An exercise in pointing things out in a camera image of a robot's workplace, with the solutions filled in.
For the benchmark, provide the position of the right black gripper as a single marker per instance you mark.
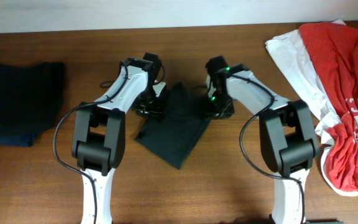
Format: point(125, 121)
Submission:
point(221, 109)

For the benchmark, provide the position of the red t-shirt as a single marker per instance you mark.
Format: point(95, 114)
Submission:
point(333, 50)

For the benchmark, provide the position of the black Nike t-shirt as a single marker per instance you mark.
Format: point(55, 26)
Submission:
point(173, 137)

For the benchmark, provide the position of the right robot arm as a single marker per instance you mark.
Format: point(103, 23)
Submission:
point(288, 143)

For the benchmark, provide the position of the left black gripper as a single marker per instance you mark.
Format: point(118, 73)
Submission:
point(148, 109)

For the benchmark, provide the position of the white t-shirt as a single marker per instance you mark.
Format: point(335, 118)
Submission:
point(297, 71)

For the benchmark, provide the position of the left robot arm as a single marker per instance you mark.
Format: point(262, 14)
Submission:
point(100, 130)

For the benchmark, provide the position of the folded dark navy garment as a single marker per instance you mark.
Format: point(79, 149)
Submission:
point(30, 101)

